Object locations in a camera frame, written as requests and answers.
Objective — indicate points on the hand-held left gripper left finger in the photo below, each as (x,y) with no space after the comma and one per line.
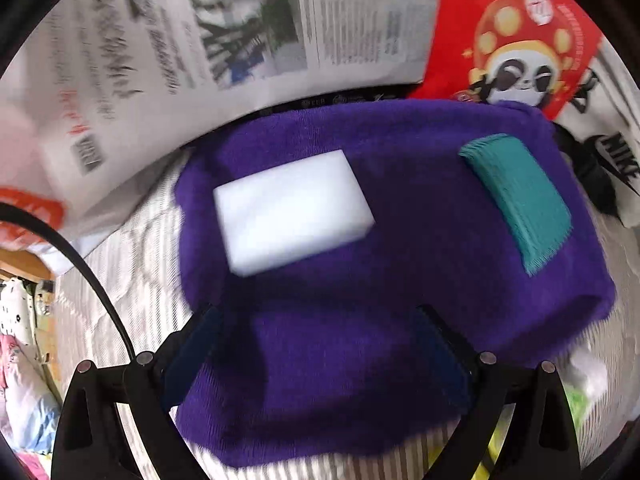
(192,355)

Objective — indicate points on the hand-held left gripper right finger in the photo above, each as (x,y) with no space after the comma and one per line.
(447,355)

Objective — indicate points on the white sponge block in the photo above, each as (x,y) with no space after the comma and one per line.
(290,210)

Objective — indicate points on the yellow green cloth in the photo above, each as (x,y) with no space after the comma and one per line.
(495,450)

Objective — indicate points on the purple towel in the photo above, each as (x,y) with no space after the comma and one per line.
(350,300)

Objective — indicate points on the white green tissue packet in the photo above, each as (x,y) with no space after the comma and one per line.
(587,370)

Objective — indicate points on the teal ribbed sponge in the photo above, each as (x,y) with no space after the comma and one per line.
(520,200)

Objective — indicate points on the pink floral fabric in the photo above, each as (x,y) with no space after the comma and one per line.
(25,400)

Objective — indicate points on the white spotted plush toy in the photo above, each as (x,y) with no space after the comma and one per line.
(15,310)

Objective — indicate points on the orange printed packet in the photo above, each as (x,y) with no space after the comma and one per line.
(30,215)

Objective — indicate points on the white bag with black print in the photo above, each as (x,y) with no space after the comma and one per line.
(625,195)

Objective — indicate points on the black printed band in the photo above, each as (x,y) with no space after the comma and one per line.
(350,99)

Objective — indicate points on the newspaper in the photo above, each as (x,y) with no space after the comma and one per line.
(150,60)

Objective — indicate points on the red panda print bag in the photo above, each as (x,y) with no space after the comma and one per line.
(460,35)

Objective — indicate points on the wooden bed frame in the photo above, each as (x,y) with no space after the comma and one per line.
(25,265)

